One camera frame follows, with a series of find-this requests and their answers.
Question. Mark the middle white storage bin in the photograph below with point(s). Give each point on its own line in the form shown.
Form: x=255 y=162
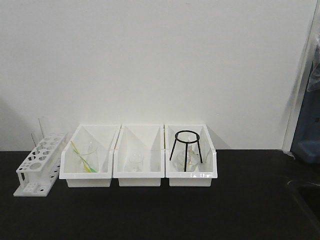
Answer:
x=147 y=139

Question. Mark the right white storage bin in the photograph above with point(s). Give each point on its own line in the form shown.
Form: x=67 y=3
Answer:
x=205 y=172

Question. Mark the black metal tripod stand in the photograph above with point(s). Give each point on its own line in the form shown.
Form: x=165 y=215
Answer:
x=198 y=150

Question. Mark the glass flask in right bin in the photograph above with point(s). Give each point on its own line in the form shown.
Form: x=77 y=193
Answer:
x=184 y=157

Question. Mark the glass beaker in left bin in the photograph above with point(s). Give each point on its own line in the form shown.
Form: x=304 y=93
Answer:
x=90 y=153

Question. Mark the glass beaker in middle bin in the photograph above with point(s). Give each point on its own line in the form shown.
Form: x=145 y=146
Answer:
x=136 y=163

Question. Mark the glass test tube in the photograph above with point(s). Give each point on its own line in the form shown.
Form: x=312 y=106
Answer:
x=42 y=124

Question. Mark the white storage bin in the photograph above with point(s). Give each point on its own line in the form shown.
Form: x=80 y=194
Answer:
x=205 y=172
x=147 y=139
x=71 y=169

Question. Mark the glass beaker in bin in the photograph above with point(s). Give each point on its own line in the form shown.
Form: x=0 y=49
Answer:
x=90 y=153
x=136 y=163

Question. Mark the white test tube rack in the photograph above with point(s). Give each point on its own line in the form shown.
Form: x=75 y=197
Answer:
x=40 y=169

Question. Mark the left white storage bin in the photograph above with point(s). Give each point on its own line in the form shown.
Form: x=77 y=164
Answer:
x=71 y=169

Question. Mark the blue cabinet at right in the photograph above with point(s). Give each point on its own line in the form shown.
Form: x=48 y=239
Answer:
x=306 y=140

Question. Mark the yellow green stirring stick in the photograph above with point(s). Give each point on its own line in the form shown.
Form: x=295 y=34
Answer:
x=85 y=163

